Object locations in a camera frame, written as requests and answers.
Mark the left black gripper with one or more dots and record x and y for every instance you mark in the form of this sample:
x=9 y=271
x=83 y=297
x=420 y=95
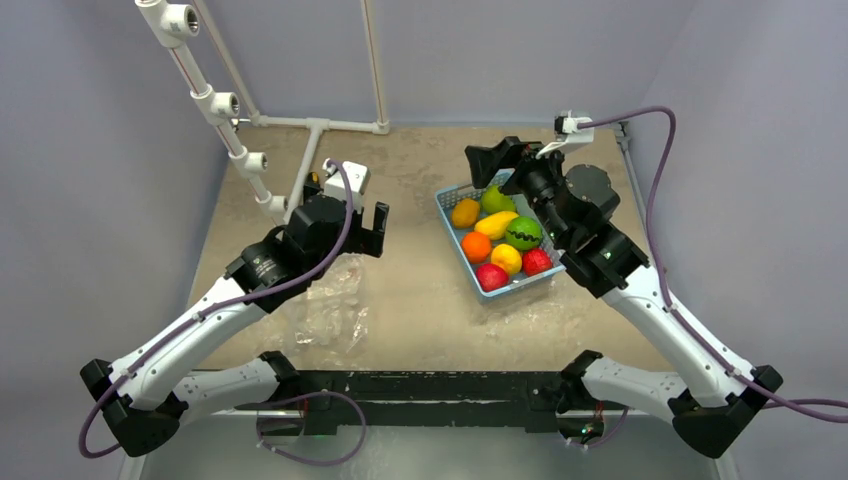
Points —
x=368 y=241

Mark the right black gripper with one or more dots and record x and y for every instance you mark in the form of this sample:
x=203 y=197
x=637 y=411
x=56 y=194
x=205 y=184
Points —
x=515 y=162

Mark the orange mango fruit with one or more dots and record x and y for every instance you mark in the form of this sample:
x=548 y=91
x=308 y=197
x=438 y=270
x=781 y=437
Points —
x=465 y=214

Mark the clear zip top bag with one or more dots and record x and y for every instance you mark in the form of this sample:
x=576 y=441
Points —
x=332 y=313

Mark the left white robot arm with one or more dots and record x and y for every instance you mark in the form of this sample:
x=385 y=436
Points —
x=147 y=395

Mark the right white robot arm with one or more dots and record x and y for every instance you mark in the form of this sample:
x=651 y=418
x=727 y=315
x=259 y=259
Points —
x=707 y=403

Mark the green pear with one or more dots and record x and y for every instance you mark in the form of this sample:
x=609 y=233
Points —
x=494 y=201

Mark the yellow mango fruit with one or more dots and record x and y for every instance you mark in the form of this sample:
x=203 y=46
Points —
x=494 y=226

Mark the light blue plastic basket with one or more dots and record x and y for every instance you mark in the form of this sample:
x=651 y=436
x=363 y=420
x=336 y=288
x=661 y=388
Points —
x=446 y=200

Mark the red apple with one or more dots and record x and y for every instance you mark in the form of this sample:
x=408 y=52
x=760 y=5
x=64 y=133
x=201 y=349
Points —
x=491 y=277

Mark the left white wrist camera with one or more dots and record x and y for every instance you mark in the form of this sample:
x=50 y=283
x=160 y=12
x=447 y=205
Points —
x=346 y=176

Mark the aluminium frame rail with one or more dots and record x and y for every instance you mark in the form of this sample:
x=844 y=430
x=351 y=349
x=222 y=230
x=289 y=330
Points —
x=623 y=139

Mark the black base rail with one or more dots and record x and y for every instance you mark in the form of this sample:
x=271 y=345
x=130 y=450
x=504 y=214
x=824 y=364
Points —
x=534 y=401

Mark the white pipe frame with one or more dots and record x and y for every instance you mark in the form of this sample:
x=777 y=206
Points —
x=174 y=24

